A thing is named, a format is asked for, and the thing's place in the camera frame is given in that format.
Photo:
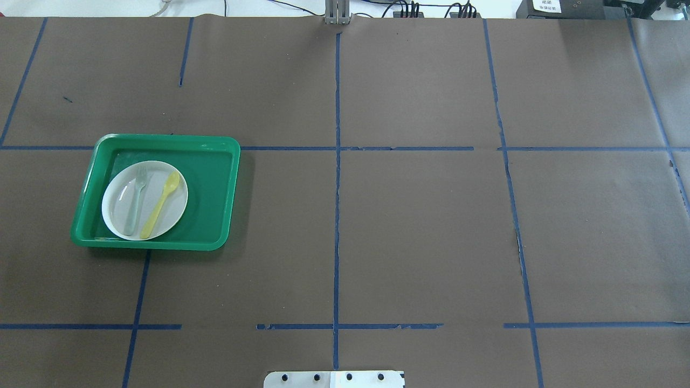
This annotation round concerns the yellow plastic spoon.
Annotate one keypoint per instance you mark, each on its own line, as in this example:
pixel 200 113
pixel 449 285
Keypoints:
pixel 171 184

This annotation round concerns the black power strip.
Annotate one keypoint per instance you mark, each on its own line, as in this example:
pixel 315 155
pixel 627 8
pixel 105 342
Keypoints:
pixel 408 11
pixel 462 11

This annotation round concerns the green plastic tray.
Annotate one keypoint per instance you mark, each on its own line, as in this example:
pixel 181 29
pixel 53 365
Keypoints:
pixel 209 164

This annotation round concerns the white round plate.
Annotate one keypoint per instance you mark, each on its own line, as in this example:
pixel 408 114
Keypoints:
pixel 118 195

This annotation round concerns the pale green plastic fork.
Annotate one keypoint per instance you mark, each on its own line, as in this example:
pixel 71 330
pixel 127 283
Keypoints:
pixel 141 182

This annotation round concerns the black computer box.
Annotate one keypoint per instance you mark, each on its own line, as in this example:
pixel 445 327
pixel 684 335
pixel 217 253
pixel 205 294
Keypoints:
pixel 560 10

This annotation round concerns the aluminium frame post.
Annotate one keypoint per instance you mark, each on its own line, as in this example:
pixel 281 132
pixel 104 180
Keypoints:
pixel 337 12

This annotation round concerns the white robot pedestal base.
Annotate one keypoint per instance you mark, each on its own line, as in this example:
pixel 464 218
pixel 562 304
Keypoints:
pixel 356 378

